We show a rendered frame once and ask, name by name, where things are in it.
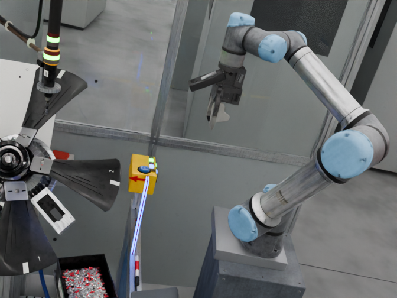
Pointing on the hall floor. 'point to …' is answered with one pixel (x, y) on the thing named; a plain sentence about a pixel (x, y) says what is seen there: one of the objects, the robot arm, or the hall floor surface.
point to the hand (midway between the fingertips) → (208, 121)
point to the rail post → (121, 258)
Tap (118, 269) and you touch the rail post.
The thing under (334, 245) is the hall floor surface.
